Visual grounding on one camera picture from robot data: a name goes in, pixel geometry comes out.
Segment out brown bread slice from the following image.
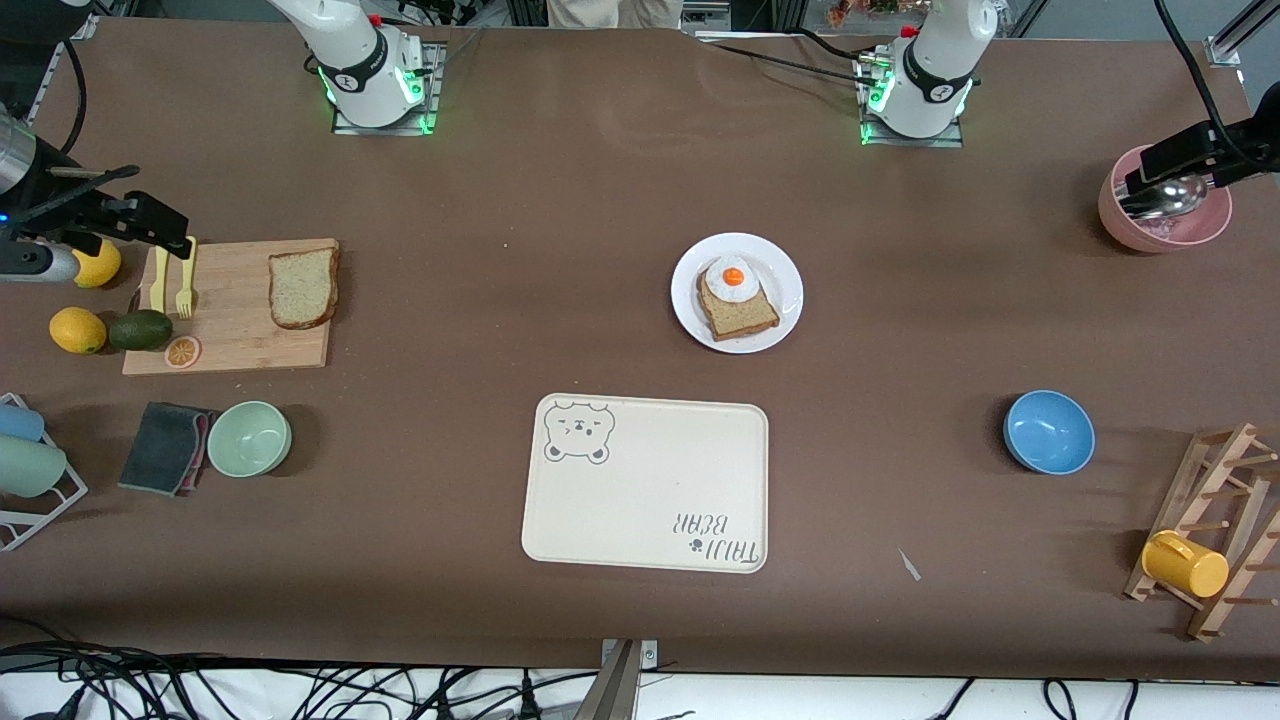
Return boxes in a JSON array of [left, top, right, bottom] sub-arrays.
[[696, 262, 781, 343], [268, 247, 341, 331]]

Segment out white round plate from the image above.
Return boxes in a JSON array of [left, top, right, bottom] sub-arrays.
[[670, 232, 804, 355]]

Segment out metal spoon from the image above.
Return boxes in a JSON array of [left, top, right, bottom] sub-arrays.
[[1125, 175, 1211, 221]]

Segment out yellow plastic fork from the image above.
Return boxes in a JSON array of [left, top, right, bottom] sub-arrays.
[[175, 236, 198, 320]]

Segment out pink bowl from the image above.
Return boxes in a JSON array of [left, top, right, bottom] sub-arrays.
[[1098, 145, 1233, 254]]

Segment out yellow lemon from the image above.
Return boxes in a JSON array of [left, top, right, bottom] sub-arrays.
[[72, 238, 123, 289], [49, 307, 108, 355]]

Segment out dark green avocado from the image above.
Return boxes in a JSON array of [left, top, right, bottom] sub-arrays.
[[108, 309, 174, 352]]

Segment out wooden cutting board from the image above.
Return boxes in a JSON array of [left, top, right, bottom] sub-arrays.
[[122, 238, 340, 377]]

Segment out grey folded cloth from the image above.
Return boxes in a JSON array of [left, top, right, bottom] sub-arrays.
[[118, 402, 216, 497]]

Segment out light green bowl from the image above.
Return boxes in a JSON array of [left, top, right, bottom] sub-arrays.
[[207, 401, 293, 478]]

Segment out pale green cup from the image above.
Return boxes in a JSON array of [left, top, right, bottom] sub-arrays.
[[0, 435, 68, 499]]

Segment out blue bowl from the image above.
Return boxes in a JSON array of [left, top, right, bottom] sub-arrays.
[[1003, 390, 1096, 475]]

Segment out yellow mug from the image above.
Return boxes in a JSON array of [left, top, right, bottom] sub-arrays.
[[1141, 530, 1230, 599]]

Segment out wooden mug rack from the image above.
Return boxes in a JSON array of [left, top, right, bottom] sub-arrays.
[[1124, 422, 1280, 643]]

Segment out fried egg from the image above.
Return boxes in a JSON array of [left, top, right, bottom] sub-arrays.
[[705, 256, 761, 304]]

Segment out brown bread slice under egg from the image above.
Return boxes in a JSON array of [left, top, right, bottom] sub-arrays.
[[696, 262, 781, 343]]

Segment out beige trousers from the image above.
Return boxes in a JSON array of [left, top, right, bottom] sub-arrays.
[[546, 0, 685, 29]]

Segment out cream bear print tray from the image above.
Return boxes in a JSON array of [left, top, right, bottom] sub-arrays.
[[521, 392, 770, 575]]

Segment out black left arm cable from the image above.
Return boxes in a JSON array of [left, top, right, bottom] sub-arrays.
[[1155, 0, 1251, 161]]

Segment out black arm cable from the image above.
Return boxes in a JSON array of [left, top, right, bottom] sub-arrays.
[[1155, 0, 1251, 161], [60, 40, 91, 156]]

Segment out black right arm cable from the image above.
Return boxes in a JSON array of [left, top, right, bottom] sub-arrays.
[[60, 40, 91, 156]]

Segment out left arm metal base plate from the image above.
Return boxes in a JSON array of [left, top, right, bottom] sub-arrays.
[[858, 50, 966, 149]]

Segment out white wire rack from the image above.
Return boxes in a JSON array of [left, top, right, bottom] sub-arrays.
[[0, 393, 89, 553]]

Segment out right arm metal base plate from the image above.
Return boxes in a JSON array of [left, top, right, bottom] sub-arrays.
[[332, 40, 441, 136]]

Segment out black table cable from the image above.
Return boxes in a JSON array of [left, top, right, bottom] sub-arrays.
[[700, 35, 876, 89]]

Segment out black cable tangle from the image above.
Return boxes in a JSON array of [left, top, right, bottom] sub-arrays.
[[0, 615, 601, 720]]

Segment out black loose cable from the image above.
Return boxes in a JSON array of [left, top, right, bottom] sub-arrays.
[[925, 678, 976, 720]]

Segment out grey metal post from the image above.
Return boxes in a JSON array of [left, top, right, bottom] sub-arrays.
[[575, 640, 643, 720]]

